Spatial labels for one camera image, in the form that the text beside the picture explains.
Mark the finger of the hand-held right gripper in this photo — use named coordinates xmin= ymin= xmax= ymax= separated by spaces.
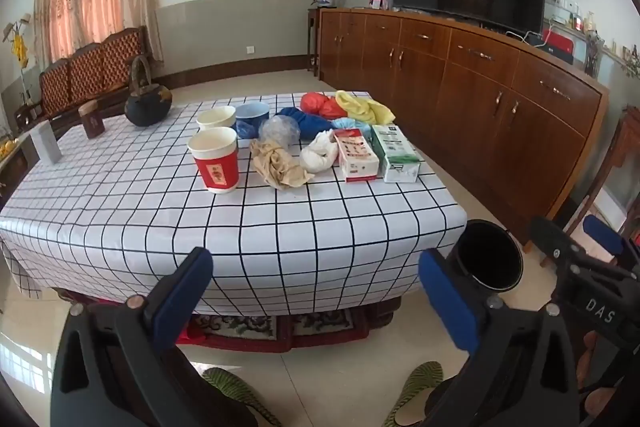
xmin=529 ymin=216 xmax=587 ymax=268
xmin=581 ymin=214 xmax=640 ymax=275

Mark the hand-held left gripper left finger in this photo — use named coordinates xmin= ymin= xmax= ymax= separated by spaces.
xmin=50 ymin=247 xmax=261 ymax=427

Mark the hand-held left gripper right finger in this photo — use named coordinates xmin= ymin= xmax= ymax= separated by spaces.
xmin=419 ymin=249 xmax=582 ymax=427

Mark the black trash bin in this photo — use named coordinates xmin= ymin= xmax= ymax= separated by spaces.
xmin=446 ymin=219 xmax=525 ymax=294

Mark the blue paper cup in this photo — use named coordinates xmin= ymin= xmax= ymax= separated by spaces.
xmin=234 ymin=102 xmax=271 ymax=139

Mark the white tissue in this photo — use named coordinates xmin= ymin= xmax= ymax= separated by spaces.
xmin=299 ymin=130 xmax=340 ymax=174

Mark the light blue cloth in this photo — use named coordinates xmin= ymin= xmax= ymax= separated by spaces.
xmin=329 ymin=117 xmax=374 ymax=140

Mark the yellow cloth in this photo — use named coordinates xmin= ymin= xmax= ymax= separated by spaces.
xmin=334 ymin=90 xmax=396 ymax=126

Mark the blue towel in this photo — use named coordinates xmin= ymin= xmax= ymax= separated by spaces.
xmin=274 ymin=106 xmax=337 ymax=140

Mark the red plastic bag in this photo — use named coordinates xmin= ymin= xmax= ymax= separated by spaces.
xmin=299 ymin=91 xmax=349 ymax=120

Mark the person's right hand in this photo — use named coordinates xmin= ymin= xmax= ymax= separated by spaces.
xmin=575 ymin=329 xmax=608 ymax=395

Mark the red patterned rug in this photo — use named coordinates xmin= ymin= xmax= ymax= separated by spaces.
xmin=175 ymin=307 xmax=372 ymax=354

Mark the green striped slipper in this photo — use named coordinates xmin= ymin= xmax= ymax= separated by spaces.
xmin=386 ymin=360 xmax=444 ymax=427
xmin=201 ymin=367 xmax=282 ymax=427

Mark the carved wooden side table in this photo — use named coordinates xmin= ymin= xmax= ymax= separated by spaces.
xmin=569 ymin=106 xmax=640 ymax=249

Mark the white checkered tablecloth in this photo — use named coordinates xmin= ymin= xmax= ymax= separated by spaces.
xmin=0 ymin=91 xmax=469 ymax=319

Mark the red sleeved paper cup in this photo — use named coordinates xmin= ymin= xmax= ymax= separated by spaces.
xmin=187 ymin=127 xmax=240 ymax=196

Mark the green and white carton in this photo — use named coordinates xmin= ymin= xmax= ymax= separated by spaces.
xmin=370 ymin=124 xmax=420 ymax=184

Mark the crumpled brown paper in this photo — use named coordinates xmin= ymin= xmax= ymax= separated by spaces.
xmin=249 ymin=138 xmax=316 ymax=192

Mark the trailing green plant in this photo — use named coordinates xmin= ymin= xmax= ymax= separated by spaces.
xmin=617 ymin=44 xmax=640 ymax=82

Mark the red and white carton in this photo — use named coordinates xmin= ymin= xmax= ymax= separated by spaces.
xmin=332 ymin=128 xmax=381 ymax=183

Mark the long wooden sideboard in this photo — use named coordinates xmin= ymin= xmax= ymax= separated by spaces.
xmin=318 ymin=6 xmax=611 ymax=254

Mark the white paper cup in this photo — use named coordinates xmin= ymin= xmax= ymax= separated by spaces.
xmin=195 ymin=105 xmax=237 ymax=134

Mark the clear plastic bag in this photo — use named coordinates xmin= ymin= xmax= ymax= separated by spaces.
xmin=258 ymin=114 xmax=301 ymax=154

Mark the black teapot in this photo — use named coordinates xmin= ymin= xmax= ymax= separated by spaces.
xmin=123 ymin=55 xmax=174 ymax=128

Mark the small brown box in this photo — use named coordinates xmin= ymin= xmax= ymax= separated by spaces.
xmin=78 ymin=100 xmax=104 ymax=140

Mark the small grey box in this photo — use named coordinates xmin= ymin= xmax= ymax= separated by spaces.
xmin=30 ymin=121 xmax=63 ymax=164

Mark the wooden sofa bench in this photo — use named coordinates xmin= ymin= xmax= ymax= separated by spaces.
xmin=12 ymin=25 xmax=166 ymax=134

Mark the narrow wooden stand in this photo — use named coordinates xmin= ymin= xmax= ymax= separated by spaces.
xmin=306 ymin=7 xmax=324 ymax=78

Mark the yellow flower decoration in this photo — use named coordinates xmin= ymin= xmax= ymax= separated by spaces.
xmin=2 ymin=14 xmax=32 ymax=68

